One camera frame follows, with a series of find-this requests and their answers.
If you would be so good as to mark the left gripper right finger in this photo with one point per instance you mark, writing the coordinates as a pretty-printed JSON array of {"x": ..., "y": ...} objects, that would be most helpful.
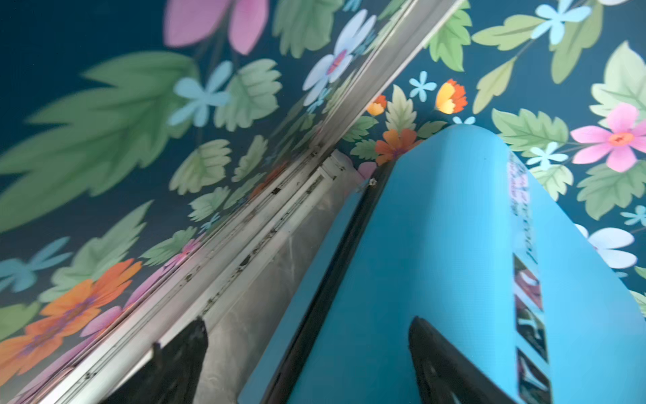
[{"x": 444, "y": 374}]

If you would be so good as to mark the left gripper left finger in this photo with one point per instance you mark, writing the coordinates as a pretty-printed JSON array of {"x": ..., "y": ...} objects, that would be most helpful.
[{"x": 172, "y": 375}]

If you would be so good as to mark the blue suitcase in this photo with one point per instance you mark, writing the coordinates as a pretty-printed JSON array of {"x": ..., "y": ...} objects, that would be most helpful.
[{"x": 460, "y": 233}]

